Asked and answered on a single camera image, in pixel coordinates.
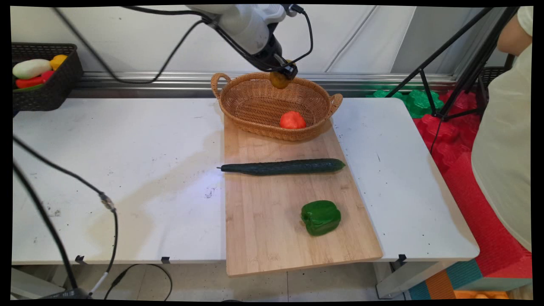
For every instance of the brown kiwi fruit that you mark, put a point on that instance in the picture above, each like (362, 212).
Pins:
(279, 80)

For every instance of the wooden cutting board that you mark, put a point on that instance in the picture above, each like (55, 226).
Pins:
(272, 221)

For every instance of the red toy pepper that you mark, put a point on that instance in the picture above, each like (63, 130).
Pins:
(32, 81)

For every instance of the black plastic mesh basket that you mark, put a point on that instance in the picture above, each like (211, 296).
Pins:
(55, 93)

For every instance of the red tomato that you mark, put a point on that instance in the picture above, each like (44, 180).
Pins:
(293, 120)

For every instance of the yellow toy vegetable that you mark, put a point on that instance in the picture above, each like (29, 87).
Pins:
(58, 62)

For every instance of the person in white shirt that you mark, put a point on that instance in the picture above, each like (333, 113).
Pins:
(505, 140)

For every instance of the black tripod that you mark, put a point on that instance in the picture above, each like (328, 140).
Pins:
(467, 72)

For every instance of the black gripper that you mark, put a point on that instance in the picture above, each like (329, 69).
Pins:
(267, 55)

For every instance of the green bell pepper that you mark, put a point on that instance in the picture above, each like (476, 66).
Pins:
(321, 217)

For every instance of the red foam mat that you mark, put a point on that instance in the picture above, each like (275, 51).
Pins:
(480, 212)

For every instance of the white table leg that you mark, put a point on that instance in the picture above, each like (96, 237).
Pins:
(399, 282)

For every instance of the aluminium wall rail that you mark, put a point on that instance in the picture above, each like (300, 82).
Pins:
(170, 80)

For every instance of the long green cucumber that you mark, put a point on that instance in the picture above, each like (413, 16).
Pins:
(284, 166)

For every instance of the dark mesh basket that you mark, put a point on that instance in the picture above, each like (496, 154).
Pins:
(493, 75)

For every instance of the woven wicker basket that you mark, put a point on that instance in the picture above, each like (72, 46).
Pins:
(250, 106)

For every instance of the green foam mat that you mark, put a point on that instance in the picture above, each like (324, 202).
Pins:
(418, 104)

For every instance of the green toy vegetable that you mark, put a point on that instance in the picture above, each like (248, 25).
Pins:
(25, 88)

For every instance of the white toy vegetable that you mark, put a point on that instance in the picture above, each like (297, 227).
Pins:
(30, 69)

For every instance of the teal and orange foam mat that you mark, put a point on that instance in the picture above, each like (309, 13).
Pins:
(463, 276)

